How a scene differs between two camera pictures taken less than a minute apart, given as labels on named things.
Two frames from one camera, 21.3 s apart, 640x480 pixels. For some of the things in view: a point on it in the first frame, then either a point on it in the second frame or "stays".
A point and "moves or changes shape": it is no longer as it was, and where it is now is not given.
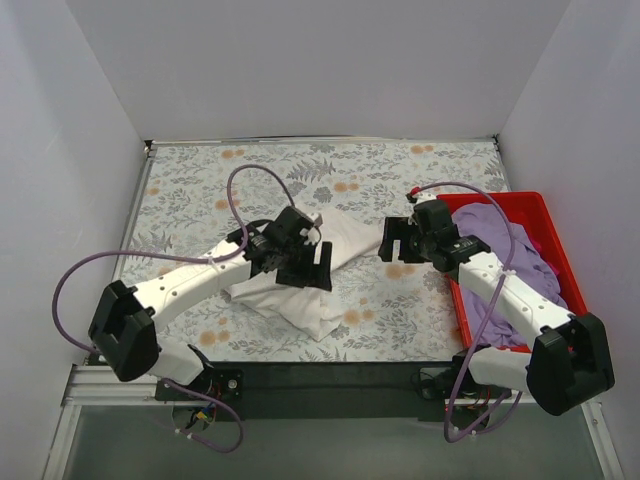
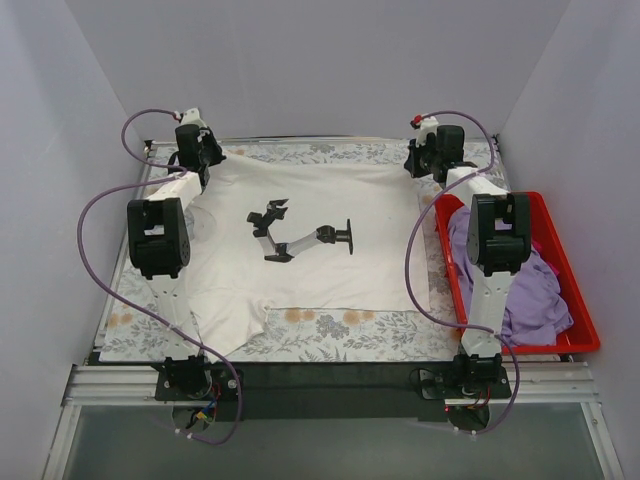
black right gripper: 400,242 to 415,163
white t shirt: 311,309 moves or changes shape
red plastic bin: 530,210 stays
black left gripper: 304,266 to 211,154
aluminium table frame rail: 97,385 stays
